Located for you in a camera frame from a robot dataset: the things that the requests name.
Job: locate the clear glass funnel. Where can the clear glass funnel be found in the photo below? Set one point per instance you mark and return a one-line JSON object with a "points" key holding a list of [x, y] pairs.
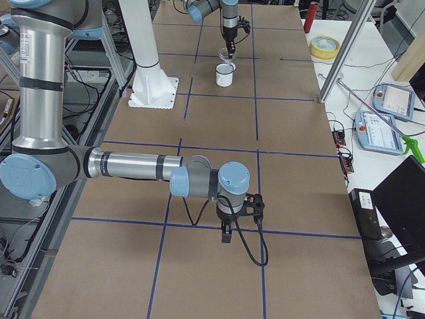
{"points": [[223, 55]]}

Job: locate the white enamel mug blue rim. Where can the white enamel mug blue rim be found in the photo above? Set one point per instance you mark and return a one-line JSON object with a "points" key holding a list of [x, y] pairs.
{"points": [[224, 74]]}

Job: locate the yellow tape roll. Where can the yellow tape roll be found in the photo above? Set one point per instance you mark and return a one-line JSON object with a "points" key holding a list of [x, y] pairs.
{"points": [[324, 47]]}

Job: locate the red cylinder bottle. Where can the red cylinder bottle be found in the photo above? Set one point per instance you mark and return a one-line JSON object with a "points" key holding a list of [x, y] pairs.
{"points": [[311, 12]]}

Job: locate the brown paper table cover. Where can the brown paper table cover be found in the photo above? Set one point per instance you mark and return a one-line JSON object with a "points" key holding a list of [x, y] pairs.
{"points": [[133, 250]]}

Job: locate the black computer box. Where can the black computer box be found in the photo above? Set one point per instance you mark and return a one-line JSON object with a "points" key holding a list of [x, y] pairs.
{"points": [[365, 214]]}

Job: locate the far black orange connector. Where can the far black orange connector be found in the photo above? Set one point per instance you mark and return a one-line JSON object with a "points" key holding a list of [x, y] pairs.
{"points": [[339, 137]]}

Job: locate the black orange connector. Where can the black orange connector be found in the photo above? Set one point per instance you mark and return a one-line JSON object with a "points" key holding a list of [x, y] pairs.
{"points": [[346, 162], [339, 137]]}

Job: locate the near black orange connector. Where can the near black orange connector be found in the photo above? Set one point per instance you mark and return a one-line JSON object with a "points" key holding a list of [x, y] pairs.
{"points": [[346, 162]]}

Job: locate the near teach pendant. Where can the near teach pendant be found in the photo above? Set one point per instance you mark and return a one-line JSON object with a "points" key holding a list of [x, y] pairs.
{"points": [[374, 135]]}

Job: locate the teach pendant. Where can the teach pendant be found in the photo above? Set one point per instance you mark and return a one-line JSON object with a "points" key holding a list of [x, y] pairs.
{"points": [[394, 100], [374, 135]]}

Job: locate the far teach pendant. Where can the far teach pendant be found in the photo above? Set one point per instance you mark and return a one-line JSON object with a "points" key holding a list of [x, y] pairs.
{"points": [[394, 100]]}

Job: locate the black monitor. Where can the black monitor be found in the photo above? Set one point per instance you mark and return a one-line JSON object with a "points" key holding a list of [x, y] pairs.
{"points": [[399, 198]]}

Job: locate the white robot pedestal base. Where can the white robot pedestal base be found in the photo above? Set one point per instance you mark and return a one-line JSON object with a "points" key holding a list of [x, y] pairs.
{"points": [[151, 87]]}

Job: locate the aluminium frame post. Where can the aluminium frame post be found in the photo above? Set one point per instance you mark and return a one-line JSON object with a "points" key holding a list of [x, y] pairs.
{"points": [[349, 41]]}

